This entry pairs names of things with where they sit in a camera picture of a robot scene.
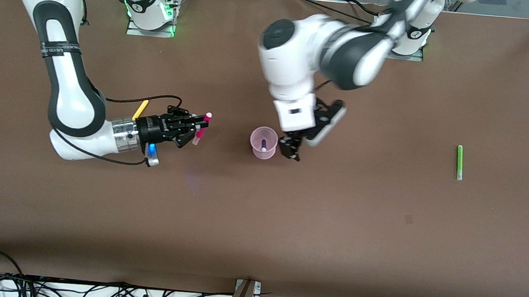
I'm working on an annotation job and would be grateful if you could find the magenta marker pen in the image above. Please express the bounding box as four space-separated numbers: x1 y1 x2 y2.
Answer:
192 111 213 147

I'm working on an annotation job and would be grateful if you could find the pink plastic pen holder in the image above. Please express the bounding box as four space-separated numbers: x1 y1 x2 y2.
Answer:
248 125 280 161

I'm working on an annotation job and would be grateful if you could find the yellow marker pen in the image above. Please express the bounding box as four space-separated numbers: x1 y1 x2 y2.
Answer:
132 99 149 122

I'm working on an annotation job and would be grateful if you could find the green marker pen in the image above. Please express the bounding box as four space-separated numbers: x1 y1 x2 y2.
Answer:
454 144 466 181

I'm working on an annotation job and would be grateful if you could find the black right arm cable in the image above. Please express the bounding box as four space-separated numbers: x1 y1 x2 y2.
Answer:
48 86 183 168

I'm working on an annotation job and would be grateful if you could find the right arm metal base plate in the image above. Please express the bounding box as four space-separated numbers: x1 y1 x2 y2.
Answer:
126 0 178 39

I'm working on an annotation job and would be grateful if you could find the long black table cable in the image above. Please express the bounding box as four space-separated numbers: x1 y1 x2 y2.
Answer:
295 0 380 26

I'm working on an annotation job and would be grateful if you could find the metal table edge bracket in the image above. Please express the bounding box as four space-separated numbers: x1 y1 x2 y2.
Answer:
235 279 262 294

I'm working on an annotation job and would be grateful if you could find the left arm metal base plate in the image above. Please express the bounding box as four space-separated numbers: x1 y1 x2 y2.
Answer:
385 35 425 62

